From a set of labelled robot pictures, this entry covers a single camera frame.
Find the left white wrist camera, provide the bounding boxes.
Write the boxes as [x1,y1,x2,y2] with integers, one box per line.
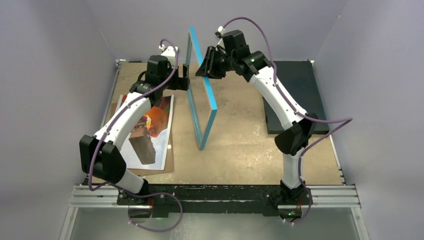
[158,44,180,68]

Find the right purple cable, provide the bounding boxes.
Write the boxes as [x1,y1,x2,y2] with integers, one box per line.
[221,17,353,226]

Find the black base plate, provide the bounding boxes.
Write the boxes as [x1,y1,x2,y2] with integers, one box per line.
[117,183,313,219]

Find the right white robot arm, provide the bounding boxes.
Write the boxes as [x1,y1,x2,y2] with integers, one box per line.
[195,27,316,204]

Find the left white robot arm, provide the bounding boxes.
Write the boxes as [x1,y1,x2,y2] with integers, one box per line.
[79,53,189,205]

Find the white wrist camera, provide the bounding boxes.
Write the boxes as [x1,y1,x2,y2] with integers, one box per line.
[158,44,180,68]
[214,26,226,39]

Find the dark blue foam pad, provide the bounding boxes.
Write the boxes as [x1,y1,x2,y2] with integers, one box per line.
[263,60,330,135]

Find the purple cable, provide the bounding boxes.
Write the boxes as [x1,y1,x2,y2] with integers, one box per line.
[221,17,353,226]
[88,38,183,232]

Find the brown cardboard backing board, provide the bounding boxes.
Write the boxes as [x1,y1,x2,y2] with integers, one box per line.
[109,102,175,177]

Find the hot air balloon photo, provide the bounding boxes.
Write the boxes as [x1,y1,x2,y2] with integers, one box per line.
[115,93,175,171]

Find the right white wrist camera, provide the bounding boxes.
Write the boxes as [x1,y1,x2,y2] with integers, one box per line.
[214,26,226,39]

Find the aluminium rail frame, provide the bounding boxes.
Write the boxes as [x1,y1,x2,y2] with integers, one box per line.
[57,59,370,240]

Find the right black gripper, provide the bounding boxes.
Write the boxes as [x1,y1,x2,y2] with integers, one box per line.
[196,46,237,80]

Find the blue wooden picture frame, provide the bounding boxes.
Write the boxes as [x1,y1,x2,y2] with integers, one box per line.
[184,26,218,151]

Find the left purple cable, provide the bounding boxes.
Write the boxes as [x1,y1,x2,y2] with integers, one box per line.
[88,38,183,232]

